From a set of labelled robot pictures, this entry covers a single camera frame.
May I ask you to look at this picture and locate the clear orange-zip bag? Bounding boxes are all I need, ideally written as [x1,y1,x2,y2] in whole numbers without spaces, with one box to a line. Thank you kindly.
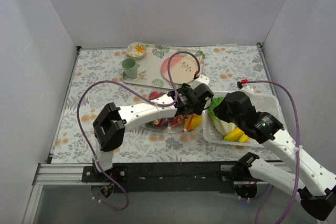
[143,91,204,133]

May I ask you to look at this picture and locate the red apple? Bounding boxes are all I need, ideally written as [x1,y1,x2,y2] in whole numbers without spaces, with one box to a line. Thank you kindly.
[148,91,163,100]

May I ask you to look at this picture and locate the brown passion fruit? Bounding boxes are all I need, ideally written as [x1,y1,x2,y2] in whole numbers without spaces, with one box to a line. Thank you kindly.
[152,119,169,129]

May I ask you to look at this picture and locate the lychee bunch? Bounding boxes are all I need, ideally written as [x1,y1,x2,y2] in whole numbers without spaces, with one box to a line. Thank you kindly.
[169,116,185,127]

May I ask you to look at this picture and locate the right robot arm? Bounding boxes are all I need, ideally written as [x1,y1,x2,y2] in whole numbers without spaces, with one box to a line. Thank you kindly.
[213,91,335,221]

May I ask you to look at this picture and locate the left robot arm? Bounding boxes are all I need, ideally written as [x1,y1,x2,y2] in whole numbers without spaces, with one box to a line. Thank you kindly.
[93,83,214,182]

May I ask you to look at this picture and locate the green lettuce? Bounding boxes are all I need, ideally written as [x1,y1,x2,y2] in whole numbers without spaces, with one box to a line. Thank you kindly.
[207,97,236,136]

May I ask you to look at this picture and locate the yellow banana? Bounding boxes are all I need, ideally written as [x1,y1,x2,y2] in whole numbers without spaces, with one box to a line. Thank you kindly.
[223,128,249,143]

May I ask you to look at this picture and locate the pink cream plate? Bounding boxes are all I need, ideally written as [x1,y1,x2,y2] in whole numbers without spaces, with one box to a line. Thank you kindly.
[170,54,198,84]

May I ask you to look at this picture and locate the white plastic basket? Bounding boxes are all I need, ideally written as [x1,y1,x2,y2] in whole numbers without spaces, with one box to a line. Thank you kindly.
[202,93,287,148]

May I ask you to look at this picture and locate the leaf-print serving tray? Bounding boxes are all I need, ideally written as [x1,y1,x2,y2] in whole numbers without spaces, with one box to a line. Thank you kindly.
[122,44,205,89]

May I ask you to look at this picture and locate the green cup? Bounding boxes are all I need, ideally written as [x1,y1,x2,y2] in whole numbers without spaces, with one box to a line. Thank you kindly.
[122,58,139,79]

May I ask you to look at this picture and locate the flower-print bowl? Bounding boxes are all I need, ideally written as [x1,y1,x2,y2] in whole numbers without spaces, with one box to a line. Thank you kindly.
[127,42,148,59]

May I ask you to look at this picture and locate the floral table mat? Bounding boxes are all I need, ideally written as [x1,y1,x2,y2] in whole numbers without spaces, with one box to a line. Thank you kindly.
[50,45,271,164]

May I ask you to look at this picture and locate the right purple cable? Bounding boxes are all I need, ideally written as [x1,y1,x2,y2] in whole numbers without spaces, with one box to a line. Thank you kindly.
[237,79,300,224]

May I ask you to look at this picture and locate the purple cable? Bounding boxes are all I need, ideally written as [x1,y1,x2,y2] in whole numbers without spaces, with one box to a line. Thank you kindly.
[76,51,202,211]
[237,79,300,224]

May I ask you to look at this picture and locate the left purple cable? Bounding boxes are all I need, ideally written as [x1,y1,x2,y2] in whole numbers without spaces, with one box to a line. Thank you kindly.
[76,51,202,211]

